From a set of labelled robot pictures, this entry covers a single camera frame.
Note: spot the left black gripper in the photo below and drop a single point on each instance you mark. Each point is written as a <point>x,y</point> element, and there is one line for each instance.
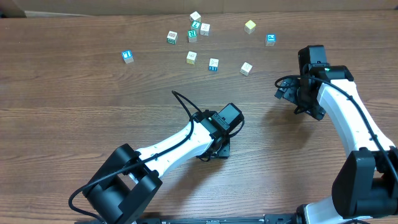
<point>222,150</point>

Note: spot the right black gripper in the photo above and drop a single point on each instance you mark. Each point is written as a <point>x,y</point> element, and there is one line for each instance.
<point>285,90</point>

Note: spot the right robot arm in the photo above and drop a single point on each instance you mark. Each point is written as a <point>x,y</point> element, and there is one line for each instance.
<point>366,185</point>

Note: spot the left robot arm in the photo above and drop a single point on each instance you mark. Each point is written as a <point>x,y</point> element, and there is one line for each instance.
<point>125,184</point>

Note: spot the blue P letter block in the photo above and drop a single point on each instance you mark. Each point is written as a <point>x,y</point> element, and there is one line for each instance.
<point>270,40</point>

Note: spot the plain tilted wooden block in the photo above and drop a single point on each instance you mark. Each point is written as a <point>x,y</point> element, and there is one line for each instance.
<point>246,68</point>

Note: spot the yellow top block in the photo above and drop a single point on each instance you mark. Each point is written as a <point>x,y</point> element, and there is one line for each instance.
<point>249,27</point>

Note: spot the blue side wooden block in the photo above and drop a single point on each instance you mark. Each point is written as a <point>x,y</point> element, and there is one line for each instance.
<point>213,64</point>

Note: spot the yellow side wooden block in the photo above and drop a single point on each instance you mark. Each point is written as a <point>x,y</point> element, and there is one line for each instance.
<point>191,57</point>

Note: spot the wooden X block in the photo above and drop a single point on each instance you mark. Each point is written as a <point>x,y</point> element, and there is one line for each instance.
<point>205,29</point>

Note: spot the green R letter block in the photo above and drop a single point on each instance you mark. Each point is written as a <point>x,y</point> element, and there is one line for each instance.
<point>192,36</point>

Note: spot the green side B block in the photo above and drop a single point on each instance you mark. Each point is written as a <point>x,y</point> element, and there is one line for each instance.
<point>172,37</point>

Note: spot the green L letter block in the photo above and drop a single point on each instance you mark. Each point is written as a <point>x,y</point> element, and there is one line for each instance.
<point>195,26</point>

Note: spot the blue top letter block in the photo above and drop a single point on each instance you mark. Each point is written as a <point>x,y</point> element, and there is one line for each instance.
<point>127,56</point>

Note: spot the top plain wooden block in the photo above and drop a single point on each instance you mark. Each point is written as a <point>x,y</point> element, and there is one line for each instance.
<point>195,16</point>

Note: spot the cardboard strip at back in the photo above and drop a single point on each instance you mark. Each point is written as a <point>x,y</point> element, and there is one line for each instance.
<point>27,8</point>

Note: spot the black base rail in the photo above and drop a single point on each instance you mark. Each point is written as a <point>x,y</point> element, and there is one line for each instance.
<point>211,221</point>

